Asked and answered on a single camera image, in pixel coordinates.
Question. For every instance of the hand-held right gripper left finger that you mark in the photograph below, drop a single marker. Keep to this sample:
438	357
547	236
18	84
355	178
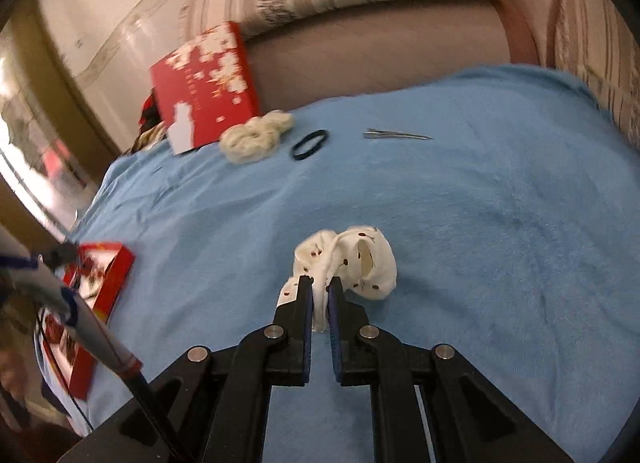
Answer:
309	333

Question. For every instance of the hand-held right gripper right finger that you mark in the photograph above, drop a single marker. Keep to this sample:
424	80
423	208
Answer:
333	333

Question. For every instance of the white polka-dot scrunchie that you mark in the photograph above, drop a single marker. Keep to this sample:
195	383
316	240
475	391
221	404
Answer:
365	263

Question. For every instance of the red jewelry box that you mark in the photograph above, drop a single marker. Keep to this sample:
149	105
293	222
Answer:
112	288

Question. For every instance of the blue terry blanket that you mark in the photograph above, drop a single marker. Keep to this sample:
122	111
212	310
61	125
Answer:
450	243

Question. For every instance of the cream scrunchie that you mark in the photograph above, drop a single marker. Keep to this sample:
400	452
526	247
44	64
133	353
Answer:
250	138

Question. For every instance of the silver hair clip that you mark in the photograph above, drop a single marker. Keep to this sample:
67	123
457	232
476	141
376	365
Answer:
385	134

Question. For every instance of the dark patterned cloth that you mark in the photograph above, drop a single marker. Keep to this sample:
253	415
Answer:
150	128

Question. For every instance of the red floral box lid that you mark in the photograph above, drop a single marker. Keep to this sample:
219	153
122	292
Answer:
210	93

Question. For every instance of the beige brown sofa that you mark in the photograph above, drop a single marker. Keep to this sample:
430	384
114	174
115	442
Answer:
375	53

